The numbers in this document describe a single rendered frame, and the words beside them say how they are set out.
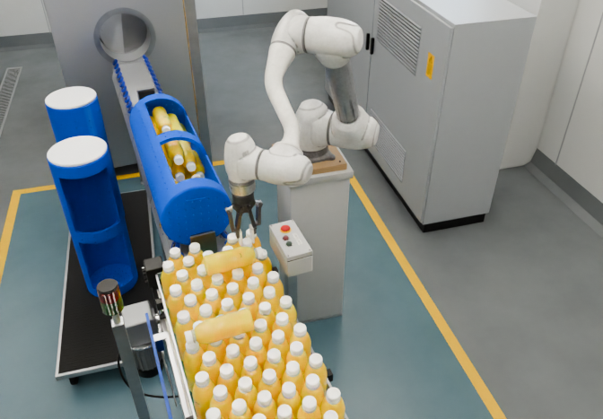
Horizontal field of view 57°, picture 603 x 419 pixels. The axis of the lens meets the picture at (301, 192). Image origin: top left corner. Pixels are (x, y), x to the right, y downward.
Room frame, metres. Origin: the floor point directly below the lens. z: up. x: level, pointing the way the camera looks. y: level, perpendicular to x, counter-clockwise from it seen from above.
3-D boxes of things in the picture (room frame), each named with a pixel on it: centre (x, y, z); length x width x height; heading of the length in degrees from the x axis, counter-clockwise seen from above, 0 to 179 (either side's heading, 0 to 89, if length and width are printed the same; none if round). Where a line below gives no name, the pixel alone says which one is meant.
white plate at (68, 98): (2.92, 1.32, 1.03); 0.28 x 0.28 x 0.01
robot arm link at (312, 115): (2.31, -0.05, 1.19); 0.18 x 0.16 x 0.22; 70
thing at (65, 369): (2.48, 1.15, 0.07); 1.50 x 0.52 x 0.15; 15
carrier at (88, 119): (2.92, 1.32, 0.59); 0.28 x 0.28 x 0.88
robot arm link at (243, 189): (1.56, 0.20, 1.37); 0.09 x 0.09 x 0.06
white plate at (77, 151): (2.34, 1.09, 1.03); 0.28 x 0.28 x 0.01
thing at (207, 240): (1.68, 0.39, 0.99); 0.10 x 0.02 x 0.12; 112
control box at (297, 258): (1.60, 0.04, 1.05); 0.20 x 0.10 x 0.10; 22
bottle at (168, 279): (1.45, 0.47, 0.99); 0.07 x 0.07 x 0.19
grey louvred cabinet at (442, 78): (4.03, -0.75, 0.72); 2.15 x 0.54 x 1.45; 15
